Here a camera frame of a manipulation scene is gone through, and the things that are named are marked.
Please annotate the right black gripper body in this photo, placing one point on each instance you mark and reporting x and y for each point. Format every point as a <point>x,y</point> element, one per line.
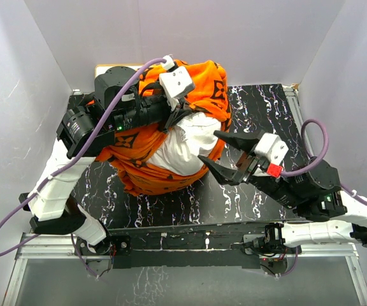
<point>247,165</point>

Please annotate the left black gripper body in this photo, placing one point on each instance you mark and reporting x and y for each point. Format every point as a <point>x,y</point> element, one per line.
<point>173,114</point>

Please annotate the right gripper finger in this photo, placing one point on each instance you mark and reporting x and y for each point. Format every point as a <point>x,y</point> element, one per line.
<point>242,141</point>
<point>223,175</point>

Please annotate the white pillow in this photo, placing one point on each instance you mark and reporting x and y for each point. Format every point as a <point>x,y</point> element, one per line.
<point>191,137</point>

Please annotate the orange patterned pillowcase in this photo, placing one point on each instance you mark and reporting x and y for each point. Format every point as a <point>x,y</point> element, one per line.
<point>132,149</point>

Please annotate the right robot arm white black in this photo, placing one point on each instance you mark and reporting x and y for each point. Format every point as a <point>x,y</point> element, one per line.
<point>332,215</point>

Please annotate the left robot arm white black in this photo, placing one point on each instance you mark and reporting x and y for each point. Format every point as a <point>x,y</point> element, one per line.
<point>116,105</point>

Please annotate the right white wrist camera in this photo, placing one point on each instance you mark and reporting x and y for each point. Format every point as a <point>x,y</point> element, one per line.
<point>271,151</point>

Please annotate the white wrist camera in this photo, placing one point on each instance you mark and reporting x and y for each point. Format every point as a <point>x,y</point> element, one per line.
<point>271,151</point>
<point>176,84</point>

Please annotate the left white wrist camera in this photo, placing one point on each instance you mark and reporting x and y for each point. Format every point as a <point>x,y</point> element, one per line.
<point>176,84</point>

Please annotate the small whiteboard yellow frame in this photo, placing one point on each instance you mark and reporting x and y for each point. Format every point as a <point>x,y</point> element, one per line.
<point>101,69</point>

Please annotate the aluminium frame rail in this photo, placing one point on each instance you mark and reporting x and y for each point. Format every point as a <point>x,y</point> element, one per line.
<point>47,273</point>

